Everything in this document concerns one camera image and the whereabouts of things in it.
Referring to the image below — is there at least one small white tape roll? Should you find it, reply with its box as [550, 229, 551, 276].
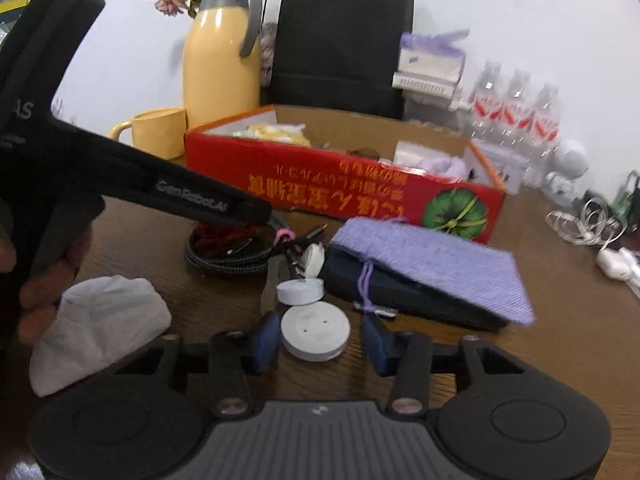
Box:
[277, 279, 326, 306]

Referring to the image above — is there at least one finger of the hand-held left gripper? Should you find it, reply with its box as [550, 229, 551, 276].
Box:
[227, 192, 274, 226]

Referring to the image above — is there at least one white earbud case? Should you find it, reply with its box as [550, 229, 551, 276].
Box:
[594, 247, 637, 279]

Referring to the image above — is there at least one white cloth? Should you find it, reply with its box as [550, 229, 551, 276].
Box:
[28, 274, 172, 399]

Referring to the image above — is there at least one white flat box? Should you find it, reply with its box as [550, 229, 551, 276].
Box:
[392, 72, 464, 102]

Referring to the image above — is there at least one black braided cable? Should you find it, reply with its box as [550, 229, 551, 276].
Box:
[183, 224, 282, 277]

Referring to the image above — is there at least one clear plastic snack container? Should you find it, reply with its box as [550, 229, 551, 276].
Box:
[404, 92, 472, 127]

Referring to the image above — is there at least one small green bottle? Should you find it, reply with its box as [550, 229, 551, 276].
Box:
[617, 170, 640, 217]

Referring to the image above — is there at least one person's left hand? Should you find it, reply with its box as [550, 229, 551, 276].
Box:
[0, 225, 96, 334]

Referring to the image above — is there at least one yellow thermos jug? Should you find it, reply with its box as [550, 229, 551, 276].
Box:
[182, 0, 264, 117]

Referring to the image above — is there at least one dark red scrunchie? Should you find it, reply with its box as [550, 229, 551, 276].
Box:
[192, 224, 257, 257]

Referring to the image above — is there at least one large white round disc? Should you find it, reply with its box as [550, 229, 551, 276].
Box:
[280, 302, 349, 361]

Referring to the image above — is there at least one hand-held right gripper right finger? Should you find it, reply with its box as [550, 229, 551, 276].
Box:
[361, 312, 538, 416]

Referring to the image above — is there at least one yellow mug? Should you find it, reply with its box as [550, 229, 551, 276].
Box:
[108, 107, 187, 159]

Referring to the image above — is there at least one white robot toy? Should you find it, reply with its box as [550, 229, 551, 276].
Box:
[542, 139, 592, 199]

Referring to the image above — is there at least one dark navy case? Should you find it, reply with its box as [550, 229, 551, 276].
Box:
[319, 247, 507, 332]

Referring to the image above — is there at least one small metal tin box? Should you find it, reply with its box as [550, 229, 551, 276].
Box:
[474, 142, 529, 197]

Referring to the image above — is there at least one black paper bag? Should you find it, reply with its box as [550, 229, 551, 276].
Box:
[269, 0, 415, 122]

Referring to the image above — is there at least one purple knit pouch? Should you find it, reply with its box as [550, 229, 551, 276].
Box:
[329, 217, 536, 326]

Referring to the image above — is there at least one red cardboard box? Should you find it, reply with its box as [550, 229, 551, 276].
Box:
[183, 103, 507, 245]

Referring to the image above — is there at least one purple tissue pack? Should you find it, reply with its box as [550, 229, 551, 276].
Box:
[399, 29, 469, 79]

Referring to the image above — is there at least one white round case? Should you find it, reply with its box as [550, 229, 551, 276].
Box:
[299, 242, 327, 279]

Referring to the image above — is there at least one coiled white cable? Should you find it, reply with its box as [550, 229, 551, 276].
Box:
[545, 199, 627, 247]

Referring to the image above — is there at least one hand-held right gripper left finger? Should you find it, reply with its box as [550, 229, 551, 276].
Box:
[107, 311, 282, 418]

